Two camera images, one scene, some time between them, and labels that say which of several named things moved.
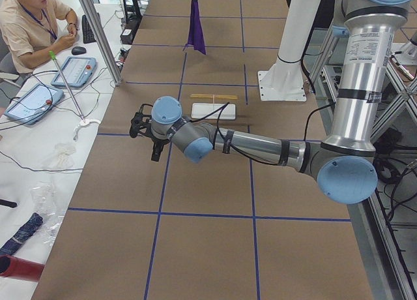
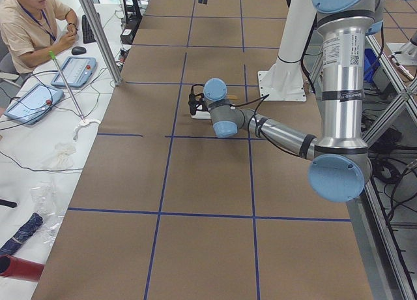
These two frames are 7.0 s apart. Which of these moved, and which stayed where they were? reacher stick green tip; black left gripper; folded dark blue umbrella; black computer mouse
Moved: black left gripper
Stayed: reacher stick green tip; black computer mouse; folded dark blue umbrella
